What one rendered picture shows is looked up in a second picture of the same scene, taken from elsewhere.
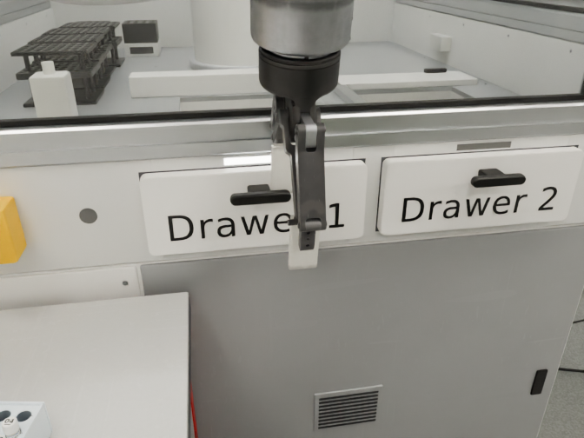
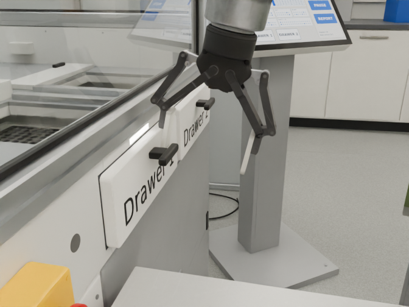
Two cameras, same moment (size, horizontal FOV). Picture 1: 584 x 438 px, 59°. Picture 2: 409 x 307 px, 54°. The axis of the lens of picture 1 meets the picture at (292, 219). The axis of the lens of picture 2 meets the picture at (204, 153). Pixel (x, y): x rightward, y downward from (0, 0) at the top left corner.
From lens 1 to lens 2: 63 cm
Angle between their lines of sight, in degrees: 61
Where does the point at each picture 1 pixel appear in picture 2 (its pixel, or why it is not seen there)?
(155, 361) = (217, 295)
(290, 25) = (265, 13)
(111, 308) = not seen: outside the picture
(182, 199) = (128, 183)
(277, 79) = (246, 49)
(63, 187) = (59, 222)
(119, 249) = (92, 264)
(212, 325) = not seen: hidden behind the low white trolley
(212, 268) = (130, 240)
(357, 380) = not seen: hidden behind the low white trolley
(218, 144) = (128, 128)
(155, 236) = (119, 228)
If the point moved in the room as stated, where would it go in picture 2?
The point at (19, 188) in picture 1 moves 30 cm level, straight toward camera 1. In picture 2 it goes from (31, 247) to (330, 225)
